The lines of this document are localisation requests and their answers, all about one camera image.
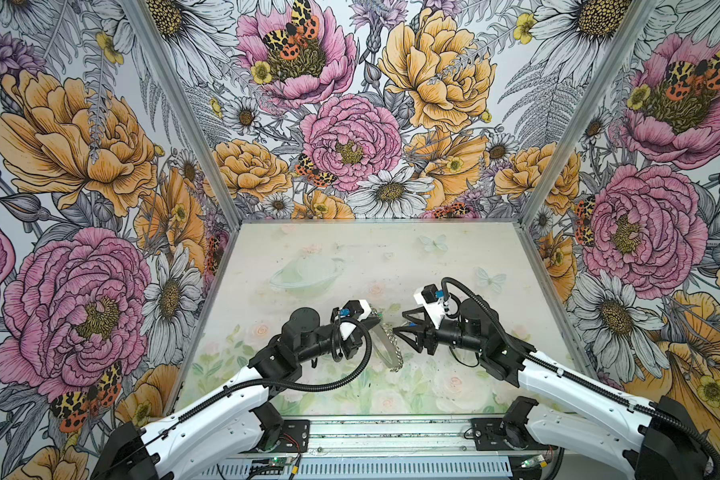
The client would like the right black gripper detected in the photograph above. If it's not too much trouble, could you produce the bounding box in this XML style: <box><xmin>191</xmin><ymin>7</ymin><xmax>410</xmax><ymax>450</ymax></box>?
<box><xmin>392</xmin><ymin>307</ymin><xmax>485</xmax><ymax>356</ymax></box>

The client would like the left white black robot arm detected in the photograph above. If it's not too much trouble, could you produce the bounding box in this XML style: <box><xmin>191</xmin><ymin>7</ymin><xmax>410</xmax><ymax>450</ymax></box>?
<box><xmin>90</xmin><ymin>300</ymin><xmax>380</xmax><ymax>479</ymax></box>

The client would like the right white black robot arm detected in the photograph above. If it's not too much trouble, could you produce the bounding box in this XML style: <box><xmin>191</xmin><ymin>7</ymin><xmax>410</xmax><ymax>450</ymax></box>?
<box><xmin>393</xmin><ymin>277</ymin><xmax>720</xmax><ymax>479</ymax></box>

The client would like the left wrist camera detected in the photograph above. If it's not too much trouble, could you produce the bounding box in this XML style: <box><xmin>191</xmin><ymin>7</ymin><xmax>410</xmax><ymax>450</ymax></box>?
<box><xmin>331</xmin><ymin>299</ymin><xmax>372</xmax><ymax>321</ymax></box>

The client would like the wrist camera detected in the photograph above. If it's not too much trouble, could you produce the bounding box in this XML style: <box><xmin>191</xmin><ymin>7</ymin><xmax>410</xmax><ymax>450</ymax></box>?
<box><xmin>331</xmin><ymin>299</ymin><xmax>372</xmax><ymax>321</ymax></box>
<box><xmin>413</xmin><ymin>284</ymin><xmax>448</xmax><ymax>329</ymax></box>

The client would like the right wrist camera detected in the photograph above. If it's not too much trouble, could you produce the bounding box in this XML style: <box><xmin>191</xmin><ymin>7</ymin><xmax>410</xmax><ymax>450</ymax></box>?
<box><xmin>413</xmin><ymin>284</ymin><xmax>448</xmax><ymax>329</ymax></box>

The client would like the aluminium front rail frame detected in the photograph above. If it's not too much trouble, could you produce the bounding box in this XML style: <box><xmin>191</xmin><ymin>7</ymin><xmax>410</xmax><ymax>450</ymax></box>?
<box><xmin>125</xmin><ymin>413</ymin><xmax>655</xmax><ymax>480</ymax></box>

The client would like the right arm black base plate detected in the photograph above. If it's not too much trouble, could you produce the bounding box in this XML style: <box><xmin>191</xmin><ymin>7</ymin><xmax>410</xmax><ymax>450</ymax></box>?
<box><xmin>466</xmin><ymin>417</ymin><xmax>554</xmax><ymax>452</ymax></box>

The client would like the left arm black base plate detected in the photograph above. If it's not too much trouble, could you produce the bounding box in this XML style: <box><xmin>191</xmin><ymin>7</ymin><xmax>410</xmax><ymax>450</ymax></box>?
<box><xmin>256</xmin><ymin>419</ymin><xmax>311</xmax><ymax>454</ymax></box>

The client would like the right aluminium corner post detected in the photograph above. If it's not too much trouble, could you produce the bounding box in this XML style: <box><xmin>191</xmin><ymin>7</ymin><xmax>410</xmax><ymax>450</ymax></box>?
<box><xmin>518</xmin><ymin>0</ymin><xmax>657</xmax><ymax>227</ymax></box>

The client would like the aluminium corner post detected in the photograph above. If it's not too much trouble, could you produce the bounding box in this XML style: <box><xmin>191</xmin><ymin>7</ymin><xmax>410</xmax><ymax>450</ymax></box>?
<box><xmin>518</xmin><ymin>0</ymin><xmax>657</xmax><ymax>227</ymax></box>
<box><xmin>123</xmin><ymin>1</ymin><xmax>242</xmax><ymax>233</ymax></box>

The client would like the left aluminium corner post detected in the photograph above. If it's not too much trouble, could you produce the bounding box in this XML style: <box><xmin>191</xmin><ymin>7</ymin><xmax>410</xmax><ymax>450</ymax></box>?
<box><xmin>123</xmin><ymin>1</ymin><xmax>242</xmax><ymax>233</ymax></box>

